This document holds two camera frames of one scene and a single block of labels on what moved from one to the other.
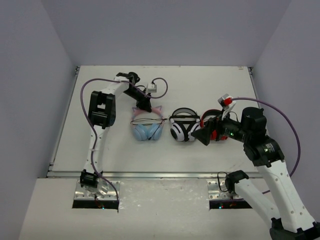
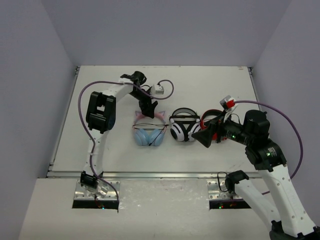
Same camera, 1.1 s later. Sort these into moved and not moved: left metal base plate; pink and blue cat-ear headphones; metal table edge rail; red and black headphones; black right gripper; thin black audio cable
Moved: pink and blue cat-ear headphones; thin black audio cable
Not moved: left metal base plate; red and black headphones; metal table edge rail; black right gripper
